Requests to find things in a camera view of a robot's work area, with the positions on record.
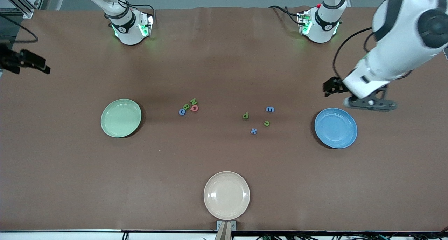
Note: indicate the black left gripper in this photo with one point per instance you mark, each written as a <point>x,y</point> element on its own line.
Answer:
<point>336,85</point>

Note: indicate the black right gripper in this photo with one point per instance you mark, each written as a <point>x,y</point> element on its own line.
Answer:
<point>14,59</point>

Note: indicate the blue lowercase letter m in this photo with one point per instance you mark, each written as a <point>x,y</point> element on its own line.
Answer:
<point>270,109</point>

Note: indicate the green lowercase letter n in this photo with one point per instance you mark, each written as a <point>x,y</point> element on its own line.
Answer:
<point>266,122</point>

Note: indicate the blue lowercase letter x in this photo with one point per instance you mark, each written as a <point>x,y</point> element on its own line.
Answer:
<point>253,131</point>

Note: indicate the green lowercase letter p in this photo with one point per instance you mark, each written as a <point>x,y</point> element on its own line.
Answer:
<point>245,116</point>

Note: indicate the green capital letter N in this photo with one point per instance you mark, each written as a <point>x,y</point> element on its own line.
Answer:
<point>193,102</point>

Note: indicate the red capital letter Q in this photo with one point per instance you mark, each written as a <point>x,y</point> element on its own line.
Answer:
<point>192,108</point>

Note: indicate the green capital letter B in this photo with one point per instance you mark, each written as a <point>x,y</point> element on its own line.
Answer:
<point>186,107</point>

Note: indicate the blue capital letter C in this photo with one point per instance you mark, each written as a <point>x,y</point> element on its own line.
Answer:
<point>180,112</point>

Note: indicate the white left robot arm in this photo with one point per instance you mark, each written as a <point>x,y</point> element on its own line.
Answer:
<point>395,57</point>

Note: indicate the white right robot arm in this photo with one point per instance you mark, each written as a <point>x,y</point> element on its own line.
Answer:
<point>127,33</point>

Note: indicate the blue plate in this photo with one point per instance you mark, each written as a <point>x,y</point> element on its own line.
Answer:
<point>336,131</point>

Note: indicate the green plate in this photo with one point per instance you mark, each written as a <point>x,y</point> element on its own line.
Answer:
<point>120,122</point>

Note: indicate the brown table cover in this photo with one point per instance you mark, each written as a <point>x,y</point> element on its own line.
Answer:
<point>224,57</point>

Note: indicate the beige plate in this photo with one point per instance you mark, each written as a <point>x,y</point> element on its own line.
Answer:
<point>226,196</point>

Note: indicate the aluminium frame profile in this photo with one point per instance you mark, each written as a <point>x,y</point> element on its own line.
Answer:
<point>27,13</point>

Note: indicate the silver arm base bracket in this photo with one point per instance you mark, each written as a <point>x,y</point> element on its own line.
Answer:
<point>301,21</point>
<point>148,22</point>

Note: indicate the grey metal mount bracket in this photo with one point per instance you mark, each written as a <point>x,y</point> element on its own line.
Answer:
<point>234,223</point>

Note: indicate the white table edge rail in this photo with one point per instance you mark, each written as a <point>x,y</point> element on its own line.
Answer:
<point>70,236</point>

